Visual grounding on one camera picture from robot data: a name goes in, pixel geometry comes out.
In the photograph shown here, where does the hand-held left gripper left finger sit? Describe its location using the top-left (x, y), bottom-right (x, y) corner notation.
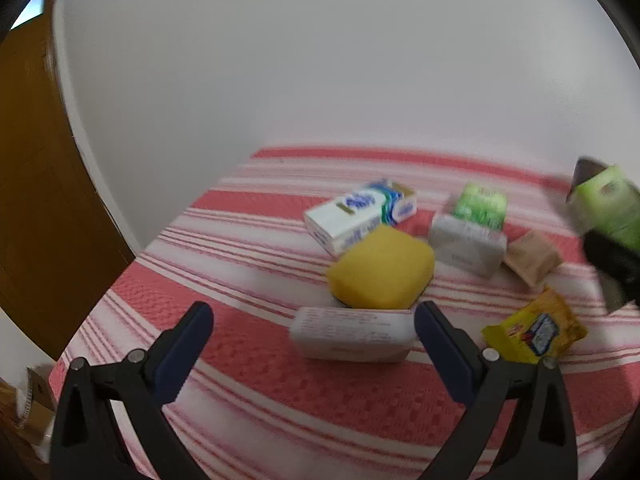
top-left (50, 301), bottom-right (216, 480)

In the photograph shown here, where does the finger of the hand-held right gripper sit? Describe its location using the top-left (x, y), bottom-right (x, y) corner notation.
top-left (584, 227), bottom-right (640, 313)

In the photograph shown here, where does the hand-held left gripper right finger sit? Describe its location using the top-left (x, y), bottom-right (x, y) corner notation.
top-left (414, 301), bottom-right (581, 480)

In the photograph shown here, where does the green box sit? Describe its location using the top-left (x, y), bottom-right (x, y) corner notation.
top-left (565, 156), bottom-right (640, 251)
top-left (447, 182), bottom-right (509, 233)

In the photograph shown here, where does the brown packet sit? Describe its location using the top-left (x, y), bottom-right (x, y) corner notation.
top-left (502, 230), bottom-right (565, 288)

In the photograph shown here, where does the yellow snack packet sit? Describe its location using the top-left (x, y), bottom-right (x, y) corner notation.
top-left (481, 286), bottom-right (588, 365)

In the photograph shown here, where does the white box with red print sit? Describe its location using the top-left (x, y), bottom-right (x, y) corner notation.
top-left (289, 306), bottom-right (418, 363)

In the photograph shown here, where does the yellow sponge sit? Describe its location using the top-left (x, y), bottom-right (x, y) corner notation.
top-left (326, 225), bottom-right (436, 310)

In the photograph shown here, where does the white and blue carton box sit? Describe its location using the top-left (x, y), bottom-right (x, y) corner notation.
top-left (303, 178), bottom-right (418, 257)

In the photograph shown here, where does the red white striped blanket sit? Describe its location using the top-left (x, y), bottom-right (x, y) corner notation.
top-left (47, 146), bottom-right (640, 480)

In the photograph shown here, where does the cardboard box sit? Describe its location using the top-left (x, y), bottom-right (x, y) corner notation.
top-left (20, 362), bottom-right (58, 441)

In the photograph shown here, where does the brown wooden door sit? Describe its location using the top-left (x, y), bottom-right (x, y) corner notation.
top-left (0, 0), bottom-right (138, 361)

